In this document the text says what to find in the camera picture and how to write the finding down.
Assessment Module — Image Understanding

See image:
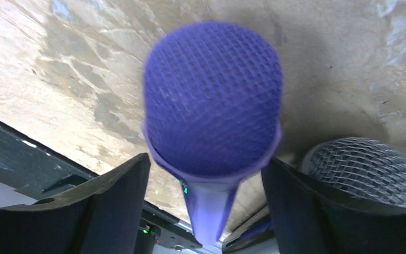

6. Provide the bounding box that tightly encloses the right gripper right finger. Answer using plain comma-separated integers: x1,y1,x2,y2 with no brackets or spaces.
261,158,406,254

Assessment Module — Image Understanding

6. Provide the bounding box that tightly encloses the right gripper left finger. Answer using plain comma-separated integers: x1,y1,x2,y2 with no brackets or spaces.
0,153,151,253

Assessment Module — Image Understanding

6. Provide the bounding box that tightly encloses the black silver-mesh microphone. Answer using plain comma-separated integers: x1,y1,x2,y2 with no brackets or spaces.
299,137,406,207

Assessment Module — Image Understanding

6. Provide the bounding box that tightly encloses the purple microphone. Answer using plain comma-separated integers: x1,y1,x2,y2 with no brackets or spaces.
143,21,283,245

